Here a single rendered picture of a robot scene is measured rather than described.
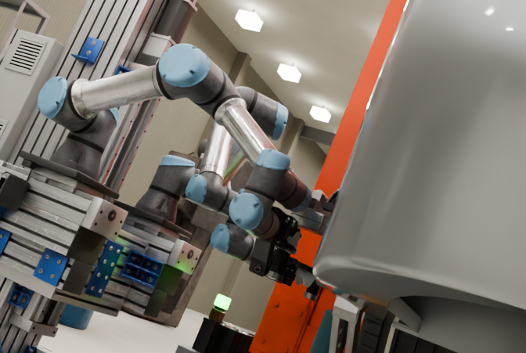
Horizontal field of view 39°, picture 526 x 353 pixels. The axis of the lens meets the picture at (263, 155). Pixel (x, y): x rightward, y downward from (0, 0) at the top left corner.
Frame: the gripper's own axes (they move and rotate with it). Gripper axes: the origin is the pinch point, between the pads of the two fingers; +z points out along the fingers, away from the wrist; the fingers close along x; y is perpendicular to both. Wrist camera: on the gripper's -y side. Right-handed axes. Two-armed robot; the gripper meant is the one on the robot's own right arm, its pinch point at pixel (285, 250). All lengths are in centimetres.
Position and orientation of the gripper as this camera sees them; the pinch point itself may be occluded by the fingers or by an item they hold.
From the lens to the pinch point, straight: 198.1
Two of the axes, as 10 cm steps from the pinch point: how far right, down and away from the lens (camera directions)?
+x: -8.7, -2.9, 4.1
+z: 3.2, 3.2, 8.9
